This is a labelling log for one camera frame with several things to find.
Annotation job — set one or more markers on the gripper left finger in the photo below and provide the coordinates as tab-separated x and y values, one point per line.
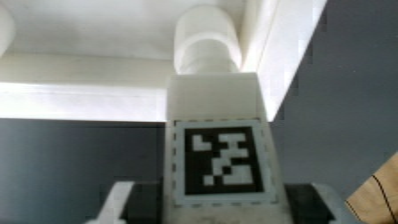
131	204

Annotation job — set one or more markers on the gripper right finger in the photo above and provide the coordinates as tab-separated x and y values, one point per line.
316	204

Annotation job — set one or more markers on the white table leg with tag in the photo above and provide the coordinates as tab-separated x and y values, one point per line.
222	186

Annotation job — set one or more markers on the white square tabletop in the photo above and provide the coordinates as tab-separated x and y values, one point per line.
147	60

